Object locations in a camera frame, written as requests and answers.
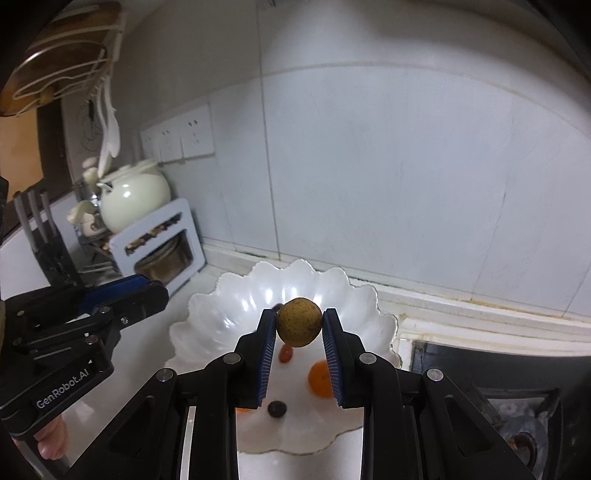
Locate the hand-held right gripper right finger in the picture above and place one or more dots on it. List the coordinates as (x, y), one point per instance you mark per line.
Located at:
(331, 364)

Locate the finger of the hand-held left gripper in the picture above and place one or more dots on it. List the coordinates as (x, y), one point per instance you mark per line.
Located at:
(143, 302)
(115, 290)

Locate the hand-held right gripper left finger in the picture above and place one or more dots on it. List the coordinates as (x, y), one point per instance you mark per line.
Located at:
(268, 364)

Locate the orange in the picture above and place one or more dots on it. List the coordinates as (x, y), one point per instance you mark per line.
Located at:
(319, 381)
(242, 410)

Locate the red grape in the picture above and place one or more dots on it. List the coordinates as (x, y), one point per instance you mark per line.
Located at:
(286, 354)

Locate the dark blueberry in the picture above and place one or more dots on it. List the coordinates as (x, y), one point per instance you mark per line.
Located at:
(277, 408)

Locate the tan longan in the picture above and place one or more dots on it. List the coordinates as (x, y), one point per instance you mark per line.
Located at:
(299, 321)

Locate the white scalloped bowl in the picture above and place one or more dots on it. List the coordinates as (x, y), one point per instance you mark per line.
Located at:
(231, 304)

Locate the person's left hand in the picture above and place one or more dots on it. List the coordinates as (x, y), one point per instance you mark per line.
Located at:
(48, 441)

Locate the black knife block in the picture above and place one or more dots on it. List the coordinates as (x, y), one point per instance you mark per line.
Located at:
(57, 263)

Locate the white pot rack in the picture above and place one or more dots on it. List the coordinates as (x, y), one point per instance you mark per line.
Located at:
(189, 230)

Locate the cream ceramic pot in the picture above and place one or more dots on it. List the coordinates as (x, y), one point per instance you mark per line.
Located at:
(134, 196)

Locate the black glass gas stove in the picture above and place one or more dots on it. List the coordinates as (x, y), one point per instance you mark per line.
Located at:
(443, 364)

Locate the white ladle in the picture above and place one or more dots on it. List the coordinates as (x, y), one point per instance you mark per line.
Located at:
(104, 152)

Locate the white rice paddle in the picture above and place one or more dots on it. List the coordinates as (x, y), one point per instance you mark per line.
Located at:
(111, 134)

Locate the round wooden cutting board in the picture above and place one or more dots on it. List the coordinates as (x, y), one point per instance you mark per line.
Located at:
(51, 60)

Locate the white wall outlet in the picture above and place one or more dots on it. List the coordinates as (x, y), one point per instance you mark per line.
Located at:
(197, 131)
(170, 138)
(150, 145)

